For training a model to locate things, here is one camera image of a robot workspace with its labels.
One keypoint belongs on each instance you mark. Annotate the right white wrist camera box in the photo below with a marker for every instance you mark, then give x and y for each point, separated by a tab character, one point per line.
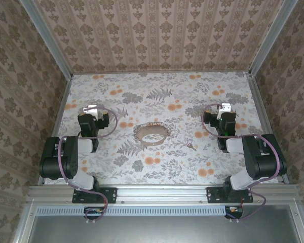
224	107

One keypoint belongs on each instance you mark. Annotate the aluminium table edge rail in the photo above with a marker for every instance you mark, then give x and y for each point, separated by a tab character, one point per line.
162	193

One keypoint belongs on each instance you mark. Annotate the aluminium frame post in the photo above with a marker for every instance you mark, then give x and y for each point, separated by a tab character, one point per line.
48	38
271	38

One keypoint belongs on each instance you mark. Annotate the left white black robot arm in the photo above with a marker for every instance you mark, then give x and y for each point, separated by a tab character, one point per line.
73	157

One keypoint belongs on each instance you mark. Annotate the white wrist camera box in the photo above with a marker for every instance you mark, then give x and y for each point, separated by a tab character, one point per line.
224	107
90	109

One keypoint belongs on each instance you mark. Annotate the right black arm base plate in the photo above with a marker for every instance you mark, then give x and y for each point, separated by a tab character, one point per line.
214	195

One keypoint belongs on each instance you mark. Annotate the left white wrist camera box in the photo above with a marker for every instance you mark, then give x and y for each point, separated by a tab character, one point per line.
90	109

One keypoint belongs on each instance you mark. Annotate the grey metal sheet panel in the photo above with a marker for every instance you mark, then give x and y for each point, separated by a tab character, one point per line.
162	230

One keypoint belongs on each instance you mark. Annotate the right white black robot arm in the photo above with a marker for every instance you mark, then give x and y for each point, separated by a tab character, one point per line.
258	162

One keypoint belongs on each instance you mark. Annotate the small metal key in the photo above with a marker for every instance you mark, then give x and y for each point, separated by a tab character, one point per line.
191	146

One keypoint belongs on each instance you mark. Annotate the aluminium table side rail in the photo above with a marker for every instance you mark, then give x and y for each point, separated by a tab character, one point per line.
258	106
60	111

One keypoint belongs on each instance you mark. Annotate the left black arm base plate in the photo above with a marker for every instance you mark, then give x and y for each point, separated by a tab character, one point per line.
109	195

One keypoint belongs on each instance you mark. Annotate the large patterned keyring hoop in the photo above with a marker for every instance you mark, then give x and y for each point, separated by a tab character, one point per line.
142	128

